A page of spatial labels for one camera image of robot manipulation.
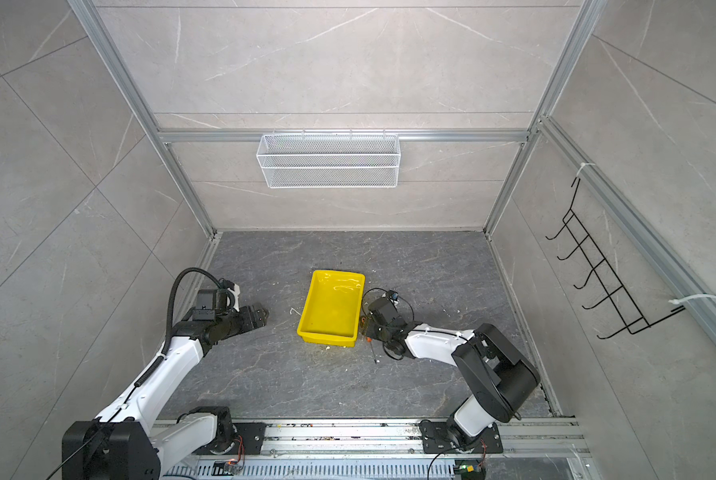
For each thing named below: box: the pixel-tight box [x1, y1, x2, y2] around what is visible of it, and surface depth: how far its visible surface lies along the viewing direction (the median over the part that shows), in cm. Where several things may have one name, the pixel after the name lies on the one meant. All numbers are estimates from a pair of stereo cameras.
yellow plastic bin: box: [297, 270, 366, 347], surface depth 96 cm
